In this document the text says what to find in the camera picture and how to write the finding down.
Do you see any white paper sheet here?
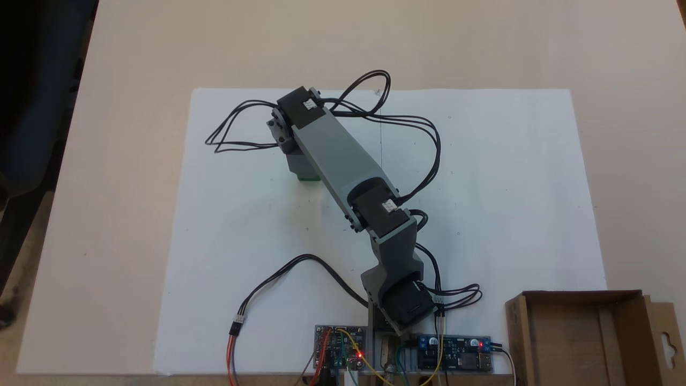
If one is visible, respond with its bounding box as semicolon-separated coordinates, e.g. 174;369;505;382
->
153;88;608;376

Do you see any metal table clamp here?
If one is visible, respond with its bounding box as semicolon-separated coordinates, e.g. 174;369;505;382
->
378;333;401;386

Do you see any blue circuit board, red light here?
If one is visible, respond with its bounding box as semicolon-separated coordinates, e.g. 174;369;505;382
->
415;335;494;373

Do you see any brown cardboard box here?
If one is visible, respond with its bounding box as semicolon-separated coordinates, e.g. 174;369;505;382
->
505;290;686;386

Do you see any black gripper servo cable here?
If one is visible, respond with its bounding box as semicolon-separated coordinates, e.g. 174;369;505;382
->
205;100;282;153

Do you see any long black servo cable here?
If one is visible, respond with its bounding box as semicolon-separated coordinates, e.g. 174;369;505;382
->
320;70;442;203

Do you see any short black servo cable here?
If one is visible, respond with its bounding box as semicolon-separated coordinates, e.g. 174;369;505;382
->
410;209;483;322

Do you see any circuit board with coloured wires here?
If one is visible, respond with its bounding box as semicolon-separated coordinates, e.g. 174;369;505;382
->
315;325;371;372

